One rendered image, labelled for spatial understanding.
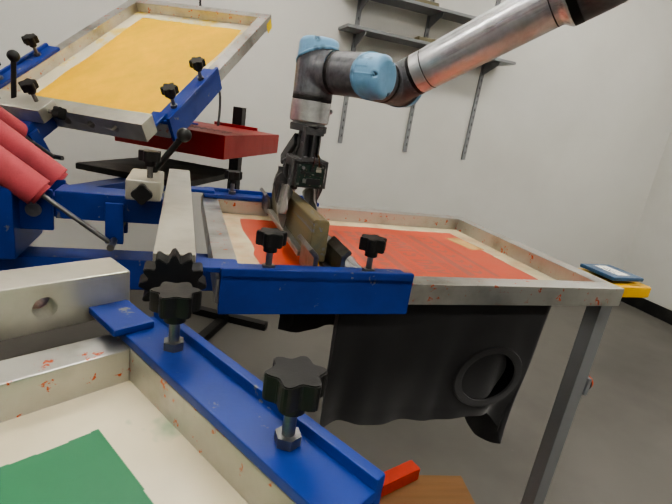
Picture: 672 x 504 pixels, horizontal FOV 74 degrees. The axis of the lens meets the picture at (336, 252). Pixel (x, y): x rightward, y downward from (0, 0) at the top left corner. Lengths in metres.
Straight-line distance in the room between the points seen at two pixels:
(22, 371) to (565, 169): 3.94
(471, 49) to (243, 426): 0.70
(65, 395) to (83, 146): 2.55
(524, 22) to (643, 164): 3.94
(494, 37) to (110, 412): 0.75
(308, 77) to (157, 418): 0.63
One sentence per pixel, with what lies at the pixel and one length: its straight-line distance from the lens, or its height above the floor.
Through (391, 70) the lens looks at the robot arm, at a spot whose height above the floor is 1.32.
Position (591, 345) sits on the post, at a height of 0.77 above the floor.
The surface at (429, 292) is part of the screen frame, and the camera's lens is 0.77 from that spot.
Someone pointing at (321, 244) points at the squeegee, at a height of 1.02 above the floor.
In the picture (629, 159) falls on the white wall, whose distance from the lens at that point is 4.59.
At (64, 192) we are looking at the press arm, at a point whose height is 1.04.
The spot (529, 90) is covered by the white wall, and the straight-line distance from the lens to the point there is 3.77.
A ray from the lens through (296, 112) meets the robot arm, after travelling 0.88.
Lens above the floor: 1.23
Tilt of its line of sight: 17 degrees down
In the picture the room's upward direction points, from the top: 9 degrees clockwise
